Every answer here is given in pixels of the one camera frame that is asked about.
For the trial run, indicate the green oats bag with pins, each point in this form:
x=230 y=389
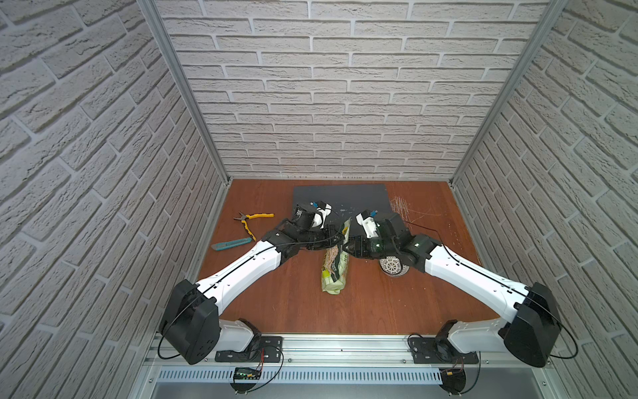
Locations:
x=335 y=264

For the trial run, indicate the right controller board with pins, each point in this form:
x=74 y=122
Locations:
x=453 y=380

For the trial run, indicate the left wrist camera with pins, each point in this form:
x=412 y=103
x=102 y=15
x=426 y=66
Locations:
x=321 y=211

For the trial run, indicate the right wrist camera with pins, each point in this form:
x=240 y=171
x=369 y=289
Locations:
x=366 y=220

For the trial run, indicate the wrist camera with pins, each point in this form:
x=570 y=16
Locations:
x=321 y=211
x=366 y=220

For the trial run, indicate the grey network switch box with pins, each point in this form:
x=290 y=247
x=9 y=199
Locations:
x=347 y=201

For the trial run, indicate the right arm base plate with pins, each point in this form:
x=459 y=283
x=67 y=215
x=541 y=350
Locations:
x=429 y=350

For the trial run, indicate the controller board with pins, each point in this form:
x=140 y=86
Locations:
x=244 y=379
x=453 y=380

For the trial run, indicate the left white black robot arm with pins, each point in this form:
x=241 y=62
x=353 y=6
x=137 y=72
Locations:
x=192 y=322

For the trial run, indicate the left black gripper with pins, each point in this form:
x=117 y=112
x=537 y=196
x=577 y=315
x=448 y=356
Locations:
x=324 y=233

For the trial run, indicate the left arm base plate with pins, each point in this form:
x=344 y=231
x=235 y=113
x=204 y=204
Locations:
x=265 y=349

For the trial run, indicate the left controller board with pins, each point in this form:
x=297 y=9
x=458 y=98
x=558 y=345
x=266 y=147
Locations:
x=244 y=379

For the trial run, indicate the aluminium front rail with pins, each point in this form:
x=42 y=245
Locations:
x=342 y=350

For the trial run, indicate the teal utility knife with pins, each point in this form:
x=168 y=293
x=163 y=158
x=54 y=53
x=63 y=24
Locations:
x=231 y=244

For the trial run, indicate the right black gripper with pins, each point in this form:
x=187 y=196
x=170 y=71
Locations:
x=354 y=244

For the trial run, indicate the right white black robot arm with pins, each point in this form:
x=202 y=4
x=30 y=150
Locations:
x=527 y=325

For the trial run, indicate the white patterned breakfast bowl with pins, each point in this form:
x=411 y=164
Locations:
x=391 y=266

